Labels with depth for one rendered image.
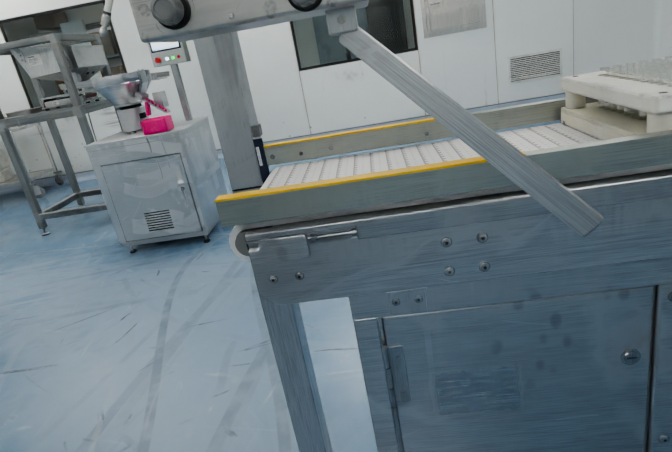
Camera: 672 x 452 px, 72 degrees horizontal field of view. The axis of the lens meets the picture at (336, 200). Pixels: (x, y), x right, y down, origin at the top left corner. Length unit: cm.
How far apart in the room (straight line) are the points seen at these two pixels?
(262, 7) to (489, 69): 535
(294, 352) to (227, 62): 57
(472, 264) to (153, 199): 275
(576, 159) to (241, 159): 52
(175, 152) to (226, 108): 222
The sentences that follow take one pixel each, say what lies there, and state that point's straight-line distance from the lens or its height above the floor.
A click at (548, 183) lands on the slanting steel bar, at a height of 95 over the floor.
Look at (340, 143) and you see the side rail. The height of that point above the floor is 94.
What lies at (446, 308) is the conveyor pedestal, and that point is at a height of 75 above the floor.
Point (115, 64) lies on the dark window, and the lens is 625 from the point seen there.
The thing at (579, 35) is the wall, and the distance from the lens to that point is 607.
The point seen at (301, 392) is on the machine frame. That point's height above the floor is 43.
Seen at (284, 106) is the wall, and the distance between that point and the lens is 567.
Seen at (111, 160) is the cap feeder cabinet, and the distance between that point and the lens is 320.
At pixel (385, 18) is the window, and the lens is 557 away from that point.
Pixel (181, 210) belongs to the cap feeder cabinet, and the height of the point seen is 26.
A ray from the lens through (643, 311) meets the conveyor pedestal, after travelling 73.
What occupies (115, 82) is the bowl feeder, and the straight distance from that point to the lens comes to 325.
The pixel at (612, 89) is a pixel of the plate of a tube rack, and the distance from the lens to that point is 67.
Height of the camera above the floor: 110
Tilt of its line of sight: 19 degrees down
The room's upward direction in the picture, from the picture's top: 10 degrees counter-clockwise
